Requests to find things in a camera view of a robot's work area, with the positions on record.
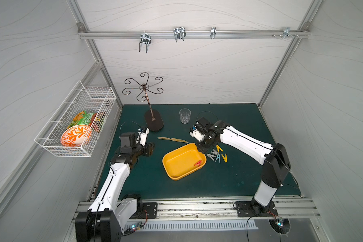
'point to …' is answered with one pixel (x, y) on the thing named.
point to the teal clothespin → (218, 157)
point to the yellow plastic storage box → (181, 163)
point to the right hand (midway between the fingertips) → (200, 147)
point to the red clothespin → (198, 163)
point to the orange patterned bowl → (76, 135)
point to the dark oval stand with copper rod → (154, 118)
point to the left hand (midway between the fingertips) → (149, 143)
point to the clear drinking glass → (185, 114)
